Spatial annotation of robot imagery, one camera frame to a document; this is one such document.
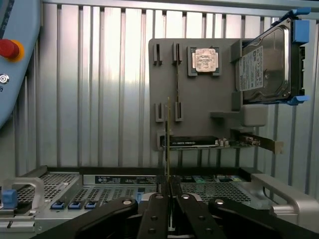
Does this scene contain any silver open PC case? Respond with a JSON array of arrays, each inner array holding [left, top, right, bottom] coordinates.
[[0, 165, 319, 239]]

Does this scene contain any black graphics card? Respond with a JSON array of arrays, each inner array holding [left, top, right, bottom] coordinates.
[[159, 135, 285, 155]]

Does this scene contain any grey parts rack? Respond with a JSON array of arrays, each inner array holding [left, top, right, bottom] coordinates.
[[148, 37, 268, 152]]

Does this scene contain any blue square latch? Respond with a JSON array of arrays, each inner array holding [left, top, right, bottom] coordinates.
[[2, 189, 17, 205]]

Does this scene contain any silver CPU chip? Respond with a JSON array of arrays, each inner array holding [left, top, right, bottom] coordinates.
[[191, 48, 220, 73]]

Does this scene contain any hard disk in blue carrier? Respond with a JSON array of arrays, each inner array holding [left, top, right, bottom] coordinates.
[[235, 7, 312, 106]]

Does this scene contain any light blue teach pendant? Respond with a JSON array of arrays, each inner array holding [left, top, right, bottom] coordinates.
[[0, 0, 45, 130]]

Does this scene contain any red emergency stop button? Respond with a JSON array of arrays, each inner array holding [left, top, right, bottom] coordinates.
[[0, 39, 25, 60]]

